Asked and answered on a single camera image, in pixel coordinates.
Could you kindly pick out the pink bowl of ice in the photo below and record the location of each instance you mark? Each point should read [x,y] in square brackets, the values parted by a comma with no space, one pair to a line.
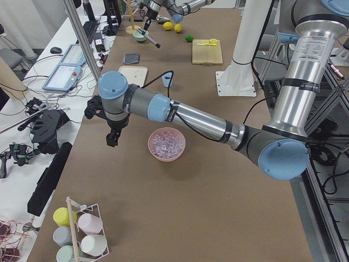
[166,144]

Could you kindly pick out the lower yellow lemon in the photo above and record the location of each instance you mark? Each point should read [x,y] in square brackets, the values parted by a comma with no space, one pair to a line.
[178,28]

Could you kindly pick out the light blue plastic cup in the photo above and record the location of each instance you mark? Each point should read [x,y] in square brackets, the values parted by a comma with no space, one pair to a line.
[167,83]

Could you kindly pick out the yellow lemon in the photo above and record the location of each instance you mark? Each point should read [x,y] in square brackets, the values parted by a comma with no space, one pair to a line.
[178,28]
[167,26]

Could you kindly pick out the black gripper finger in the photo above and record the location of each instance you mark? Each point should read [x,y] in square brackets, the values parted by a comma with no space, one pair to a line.
[112,138]

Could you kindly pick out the upper yellow lemon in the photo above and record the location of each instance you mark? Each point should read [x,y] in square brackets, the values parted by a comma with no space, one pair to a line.
[167,26]

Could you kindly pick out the teach pendant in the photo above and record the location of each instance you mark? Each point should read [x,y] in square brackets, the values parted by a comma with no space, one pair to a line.
[63,78]
[73,55]

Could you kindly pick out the metal ice scoop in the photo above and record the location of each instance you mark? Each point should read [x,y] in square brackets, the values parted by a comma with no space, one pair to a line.
[162,19]

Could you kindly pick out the green lime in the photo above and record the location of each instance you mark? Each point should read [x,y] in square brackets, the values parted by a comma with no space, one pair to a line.
[189,38]

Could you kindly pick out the yellow plastic knife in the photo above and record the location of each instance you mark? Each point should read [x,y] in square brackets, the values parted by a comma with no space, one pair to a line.
[206,44]

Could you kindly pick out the black keyboard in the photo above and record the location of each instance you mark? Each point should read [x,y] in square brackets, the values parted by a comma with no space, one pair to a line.
[90,28]

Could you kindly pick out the upper teach pendant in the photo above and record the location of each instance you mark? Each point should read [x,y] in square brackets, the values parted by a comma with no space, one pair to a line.
[73,55]

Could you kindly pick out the aluminium frame post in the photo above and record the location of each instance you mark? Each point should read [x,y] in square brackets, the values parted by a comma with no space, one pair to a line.
[82,38]

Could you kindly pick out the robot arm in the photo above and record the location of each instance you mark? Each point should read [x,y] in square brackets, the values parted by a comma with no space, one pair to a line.
[175,11]
[216,139]

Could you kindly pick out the pink plastic cup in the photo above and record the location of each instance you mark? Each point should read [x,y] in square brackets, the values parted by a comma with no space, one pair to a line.
[90,224]

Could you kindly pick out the white wire cup rack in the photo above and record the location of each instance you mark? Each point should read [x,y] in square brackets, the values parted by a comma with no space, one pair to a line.
[78,210]

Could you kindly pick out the grey plastic cup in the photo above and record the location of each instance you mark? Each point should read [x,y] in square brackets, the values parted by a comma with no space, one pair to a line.
[62,236]

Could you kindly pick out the cream rabbit tray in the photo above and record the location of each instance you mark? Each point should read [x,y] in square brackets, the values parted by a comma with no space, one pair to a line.
[134,74]

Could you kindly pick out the round wooden glass stand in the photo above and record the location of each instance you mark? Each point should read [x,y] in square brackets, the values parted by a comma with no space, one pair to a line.
[132,10]

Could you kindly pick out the pale green plastic cup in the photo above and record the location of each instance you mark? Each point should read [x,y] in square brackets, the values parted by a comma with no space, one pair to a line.
[65,254]

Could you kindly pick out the yellow-green plastic cup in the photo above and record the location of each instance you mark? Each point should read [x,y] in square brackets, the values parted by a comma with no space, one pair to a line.
[61,217]

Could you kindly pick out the lower teach pendant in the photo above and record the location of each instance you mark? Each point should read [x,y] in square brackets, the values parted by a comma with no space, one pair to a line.
[63,78]

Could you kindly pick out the grey folded cloth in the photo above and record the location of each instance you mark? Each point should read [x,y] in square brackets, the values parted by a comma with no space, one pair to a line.
[131,58]

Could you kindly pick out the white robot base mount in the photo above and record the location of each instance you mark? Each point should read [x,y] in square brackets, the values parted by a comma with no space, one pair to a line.
[237,79]

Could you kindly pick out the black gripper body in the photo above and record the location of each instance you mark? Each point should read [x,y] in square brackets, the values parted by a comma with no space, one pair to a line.
[150,13]
[116,125]

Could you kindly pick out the long black box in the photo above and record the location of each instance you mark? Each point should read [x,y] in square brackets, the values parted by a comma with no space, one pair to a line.
[48,181]

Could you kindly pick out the mint green bowl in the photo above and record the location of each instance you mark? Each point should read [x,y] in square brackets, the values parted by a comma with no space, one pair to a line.
[139,37]

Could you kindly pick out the wooden cutting board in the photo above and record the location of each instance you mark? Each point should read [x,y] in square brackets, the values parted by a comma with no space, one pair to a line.
[206,55]

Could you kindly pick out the black computer mouse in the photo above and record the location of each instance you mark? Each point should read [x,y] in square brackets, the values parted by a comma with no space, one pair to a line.
[55,50]

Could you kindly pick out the white plastic cup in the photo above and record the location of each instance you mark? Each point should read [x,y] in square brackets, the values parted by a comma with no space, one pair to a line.
[94,245]

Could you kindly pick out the wooden rack handle bar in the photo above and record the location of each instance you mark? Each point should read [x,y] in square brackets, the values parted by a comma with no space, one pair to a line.
[72,228]

